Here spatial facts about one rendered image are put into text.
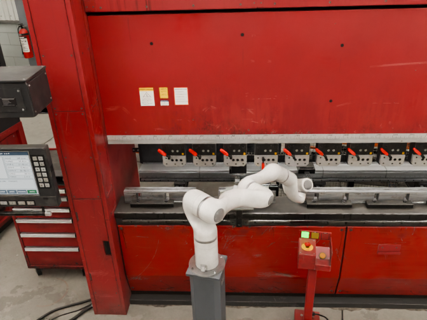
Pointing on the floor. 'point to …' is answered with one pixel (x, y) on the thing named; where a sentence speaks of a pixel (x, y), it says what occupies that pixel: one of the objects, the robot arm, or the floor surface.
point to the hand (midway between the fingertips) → (281, 186)
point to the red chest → (49, 233)
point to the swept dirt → (284, 306)
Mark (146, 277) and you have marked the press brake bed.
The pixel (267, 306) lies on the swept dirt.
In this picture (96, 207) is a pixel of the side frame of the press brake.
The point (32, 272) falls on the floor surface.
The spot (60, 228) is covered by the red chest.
